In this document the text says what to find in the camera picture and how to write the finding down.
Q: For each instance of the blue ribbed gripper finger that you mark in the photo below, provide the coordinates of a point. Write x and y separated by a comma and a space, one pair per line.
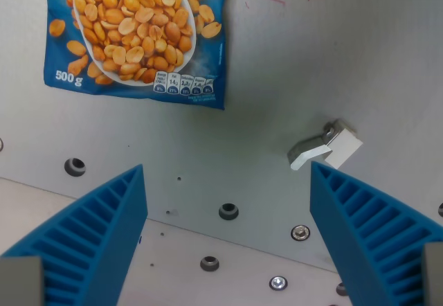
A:
370, 236
93, 236

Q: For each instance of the silver hex bolt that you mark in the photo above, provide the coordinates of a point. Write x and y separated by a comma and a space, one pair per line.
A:
300, 233
278, 282

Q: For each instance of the blue peanut bag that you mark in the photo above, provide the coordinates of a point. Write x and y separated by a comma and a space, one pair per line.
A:
138, 36

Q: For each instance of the grey metal bracket block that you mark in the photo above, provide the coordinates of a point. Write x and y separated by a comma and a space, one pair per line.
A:
325, 145

